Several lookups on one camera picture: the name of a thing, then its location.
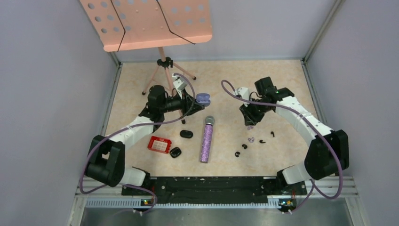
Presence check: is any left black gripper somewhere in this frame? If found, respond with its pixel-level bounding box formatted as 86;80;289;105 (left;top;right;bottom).
160;89;205;116

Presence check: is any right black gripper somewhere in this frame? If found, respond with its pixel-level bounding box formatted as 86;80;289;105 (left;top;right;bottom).
239;97;271;126

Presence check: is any purple earbud charging case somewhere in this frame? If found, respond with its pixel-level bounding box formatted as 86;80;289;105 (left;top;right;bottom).
195;93;211;107

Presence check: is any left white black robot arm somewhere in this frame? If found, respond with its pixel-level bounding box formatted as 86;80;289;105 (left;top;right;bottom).
83;85;210;195

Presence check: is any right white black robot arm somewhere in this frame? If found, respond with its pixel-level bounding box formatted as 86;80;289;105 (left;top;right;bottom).
234;77;349;194

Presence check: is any closed black earbud case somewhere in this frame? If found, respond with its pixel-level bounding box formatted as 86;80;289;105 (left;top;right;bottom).
179;129;193;139

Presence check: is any open black earbud case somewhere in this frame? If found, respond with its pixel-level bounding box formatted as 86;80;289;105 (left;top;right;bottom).
169;147;182;158

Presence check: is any purple glitter microphone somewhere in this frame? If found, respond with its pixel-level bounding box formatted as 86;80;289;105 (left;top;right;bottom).
199;116;215;163

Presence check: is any red plastic box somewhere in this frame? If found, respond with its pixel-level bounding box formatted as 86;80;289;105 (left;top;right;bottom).
147;136;172;154

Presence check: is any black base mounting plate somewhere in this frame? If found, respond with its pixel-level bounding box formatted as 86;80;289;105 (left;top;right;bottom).
121;176;307;204

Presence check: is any pink music stand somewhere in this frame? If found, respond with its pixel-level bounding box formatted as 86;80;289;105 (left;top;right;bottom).
79;0;213;125

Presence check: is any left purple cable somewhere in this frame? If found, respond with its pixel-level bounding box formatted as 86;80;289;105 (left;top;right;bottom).
79;73;196;216

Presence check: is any purple cable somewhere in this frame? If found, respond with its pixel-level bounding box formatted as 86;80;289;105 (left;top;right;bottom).
79;73;196;216
221;80;344;214

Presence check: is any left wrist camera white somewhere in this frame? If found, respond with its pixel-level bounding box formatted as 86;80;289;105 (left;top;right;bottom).
172;73;188;91

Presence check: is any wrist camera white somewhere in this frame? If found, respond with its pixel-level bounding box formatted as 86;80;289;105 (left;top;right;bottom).
235;87;250;100
172;73;188;91

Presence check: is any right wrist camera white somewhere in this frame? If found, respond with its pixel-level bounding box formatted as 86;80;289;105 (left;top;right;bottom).
235;87;250;100

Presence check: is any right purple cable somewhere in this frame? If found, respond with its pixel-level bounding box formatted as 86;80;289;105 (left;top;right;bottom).
221;80;344;214

